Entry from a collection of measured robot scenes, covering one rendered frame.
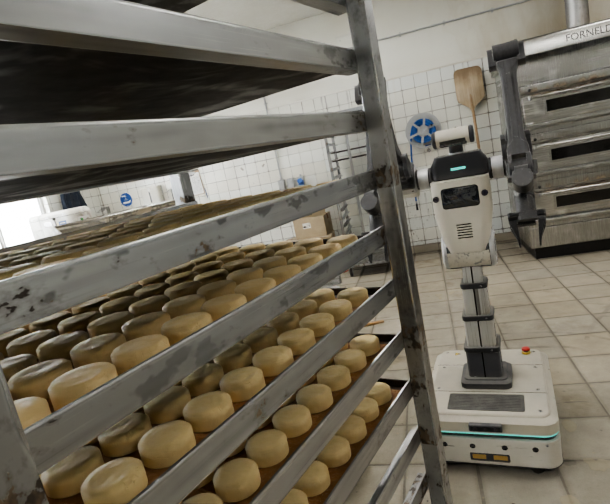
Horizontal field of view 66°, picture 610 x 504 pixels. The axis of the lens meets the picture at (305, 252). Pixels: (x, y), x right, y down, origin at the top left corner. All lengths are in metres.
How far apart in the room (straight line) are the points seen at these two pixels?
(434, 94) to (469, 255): 3.96
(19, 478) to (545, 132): 4.84
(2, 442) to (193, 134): 0.27
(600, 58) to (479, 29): 1.45
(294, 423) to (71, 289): 0.36
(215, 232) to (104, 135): 0.13
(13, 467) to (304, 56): 0.51
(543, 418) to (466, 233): 0.76
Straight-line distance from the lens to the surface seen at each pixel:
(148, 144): 0.40
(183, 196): 1.00
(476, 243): 2.04
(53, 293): 0.34
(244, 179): 6.26
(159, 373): 0.39
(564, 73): 5.01
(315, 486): 0.67
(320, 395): 0.66
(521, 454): 2.16
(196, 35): 0.48
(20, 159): 0.34
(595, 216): 5.14
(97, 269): 0.36
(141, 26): 0.43
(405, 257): 0.76
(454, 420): 2.11
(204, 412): 0.50
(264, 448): 0.58
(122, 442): 0.51
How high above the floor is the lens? 1.37
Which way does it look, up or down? 11 degrees down
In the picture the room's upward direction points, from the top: 12 degrees counter-clockwise
